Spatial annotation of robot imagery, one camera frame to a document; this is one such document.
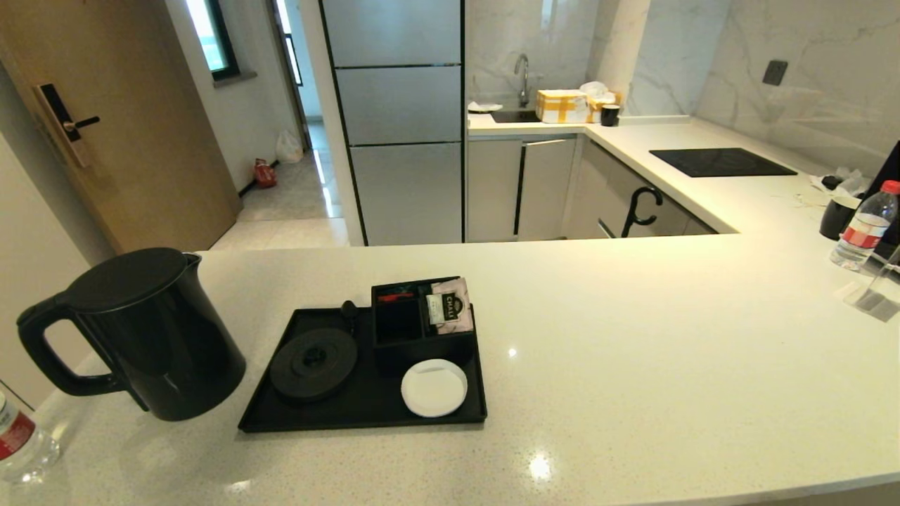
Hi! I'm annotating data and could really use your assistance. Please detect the white tea bag packet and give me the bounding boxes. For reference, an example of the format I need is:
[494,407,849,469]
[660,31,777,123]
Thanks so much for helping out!
[425,278,474,335]

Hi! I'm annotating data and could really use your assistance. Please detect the black electric kettle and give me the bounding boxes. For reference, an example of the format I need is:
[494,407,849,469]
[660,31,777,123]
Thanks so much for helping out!
[16,247,248,422]

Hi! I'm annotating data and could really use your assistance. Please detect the clear water bottle red cap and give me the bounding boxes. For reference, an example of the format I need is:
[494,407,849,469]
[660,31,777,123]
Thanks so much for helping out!
[830,181,900,272]
[0,389,63,486]

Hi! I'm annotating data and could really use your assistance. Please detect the black round kettle base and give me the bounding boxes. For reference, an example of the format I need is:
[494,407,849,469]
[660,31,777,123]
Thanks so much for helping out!
[270,300,360,403]

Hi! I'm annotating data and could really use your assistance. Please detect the black compartment organizer box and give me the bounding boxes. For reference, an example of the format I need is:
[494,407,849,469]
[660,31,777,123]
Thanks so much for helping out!
[371,276,477,371]

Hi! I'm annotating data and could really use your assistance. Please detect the grey kitchen base cabinets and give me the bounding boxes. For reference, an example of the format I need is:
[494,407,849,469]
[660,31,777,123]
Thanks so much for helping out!
[465,133,718,243]

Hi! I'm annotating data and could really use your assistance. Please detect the white round coaster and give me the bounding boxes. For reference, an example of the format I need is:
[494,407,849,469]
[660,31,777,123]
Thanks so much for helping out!
[401,359,468,418]

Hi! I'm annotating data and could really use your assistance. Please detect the silver refrigerator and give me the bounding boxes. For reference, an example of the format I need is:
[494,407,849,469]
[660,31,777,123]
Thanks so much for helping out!
[320,0,466,247]

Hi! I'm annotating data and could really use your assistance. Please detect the black rectangular serving tray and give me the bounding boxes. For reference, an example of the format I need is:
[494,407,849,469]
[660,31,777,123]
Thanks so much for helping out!
[238,302,489,433]

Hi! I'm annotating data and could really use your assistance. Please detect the large yellow taped carton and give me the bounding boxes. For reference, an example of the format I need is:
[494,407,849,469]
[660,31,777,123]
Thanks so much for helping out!
[536,89,590,124]

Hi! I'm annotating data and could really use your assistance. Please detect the chrome kitchen faucet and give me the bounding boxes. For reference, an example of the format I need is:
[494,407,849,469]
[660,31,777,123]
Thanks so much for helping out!
[514,53,532,108]

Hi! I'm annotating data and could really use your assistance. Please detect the white plastic bag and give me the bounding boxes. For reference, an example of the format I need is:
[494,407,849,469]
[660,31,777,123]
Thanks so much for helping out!
[276,130,305,164]

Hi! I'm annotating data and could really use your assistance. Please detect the narrow dark framed hallway window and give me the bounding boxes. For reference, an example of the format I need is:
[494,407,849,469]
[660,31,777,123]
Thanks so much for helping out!
[274,0,307,88]

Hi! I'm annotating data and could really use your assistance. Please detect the black induction cooktop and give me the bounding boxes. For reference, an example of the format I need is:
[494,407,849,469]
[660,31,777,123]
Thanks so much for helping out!
[649,148,799,178]

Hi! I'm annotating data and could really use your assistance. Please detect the brown wooden door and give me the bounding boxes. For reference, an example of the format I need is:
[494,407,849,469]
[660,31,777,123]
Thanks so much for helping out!
[0,0,243,257]

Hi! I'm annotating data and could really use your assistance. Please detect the black mug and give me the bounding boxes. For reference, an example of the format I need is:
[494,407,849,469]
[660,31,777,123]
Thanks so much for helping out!
[819,197,862,242]

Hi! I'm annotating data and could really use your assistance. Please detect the white crumpled tissue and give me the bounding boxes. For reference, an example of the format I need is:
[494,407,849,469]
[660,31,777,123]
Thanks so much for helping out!
[812,168,873,208]

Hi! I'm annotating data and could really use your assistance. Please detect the black gold door lock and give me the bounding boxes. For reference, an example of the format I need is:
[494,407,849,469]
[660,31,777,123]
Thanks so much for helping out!
[34,84,101,169]

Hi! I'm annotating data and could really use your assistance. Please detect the white tall cabinet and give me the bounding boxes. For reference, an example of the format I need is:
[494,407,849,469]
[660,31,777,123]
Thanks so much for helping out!
[0,134,117,412]

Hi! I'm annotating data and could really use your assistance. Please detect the clear acrylic stand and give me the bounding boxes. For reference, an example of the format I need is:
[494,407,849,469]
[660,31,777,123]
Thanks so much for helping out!
[844,246,900,324]

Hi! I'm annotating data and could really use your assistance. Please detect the black curved umbrella handle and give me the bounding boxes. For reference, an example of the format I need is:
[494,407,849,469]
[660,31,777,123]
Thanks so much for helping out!
[622,186,664,239]

